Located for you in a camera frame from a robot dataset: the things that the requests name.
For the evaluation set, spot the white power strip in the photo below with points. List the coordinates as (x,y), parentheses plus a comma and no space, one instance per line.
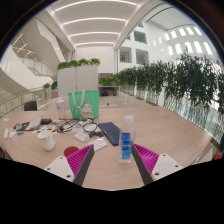
(6,133)

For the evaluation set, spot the green cat-print tote bag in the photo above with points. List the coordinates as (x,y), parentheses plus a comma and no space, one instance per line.
(83,105)

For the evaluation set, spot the white cabinet with plants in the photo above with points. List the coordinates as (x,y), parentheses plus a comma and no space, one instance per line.
(78,78)

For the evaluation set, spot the small white adapter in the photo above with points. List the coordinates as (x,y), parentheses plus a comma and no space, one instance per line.
(12,134)

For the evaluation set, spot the clear blue-labelled water bottle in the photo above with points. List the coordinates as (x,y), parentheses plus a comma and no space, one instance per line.
(126,143)

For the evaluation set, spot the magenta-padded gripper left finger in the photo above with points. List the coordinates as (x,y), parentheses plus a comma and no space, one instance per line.
(60,166)

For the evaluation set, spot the white shelf unit with plants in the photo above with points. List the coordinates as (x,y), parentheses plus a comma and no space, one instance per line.
(109,81)

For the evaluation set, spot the flat black device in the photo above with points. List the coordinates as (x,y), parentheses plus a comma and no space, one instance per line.
(46,121)

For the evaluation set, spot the potted green plant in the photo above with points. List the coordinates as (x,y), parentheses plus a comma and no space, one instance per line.
(53,85)

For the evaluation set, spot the row of tall green plants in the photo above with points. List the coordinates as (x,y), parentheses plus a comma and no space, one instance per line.
(186,80)

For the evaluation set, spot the colourful sticker sheet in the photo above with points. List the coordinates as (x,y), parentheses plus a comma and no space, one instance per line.
(45,128)

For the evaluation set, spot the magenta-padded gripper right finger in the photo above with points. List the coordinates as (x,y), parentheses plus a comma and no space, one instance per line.
(165,165)

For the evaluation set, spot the flat round red coaster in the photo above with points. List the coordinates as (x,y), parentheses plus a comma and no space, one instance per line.
(70,150)

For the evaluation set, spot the white printed mug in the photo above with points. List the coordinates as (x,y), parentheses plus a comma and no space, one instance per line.
(46,140)

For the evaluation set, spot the dark blue keyboard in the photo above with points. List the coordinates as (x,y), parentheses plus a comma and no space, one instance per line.
(110,131)

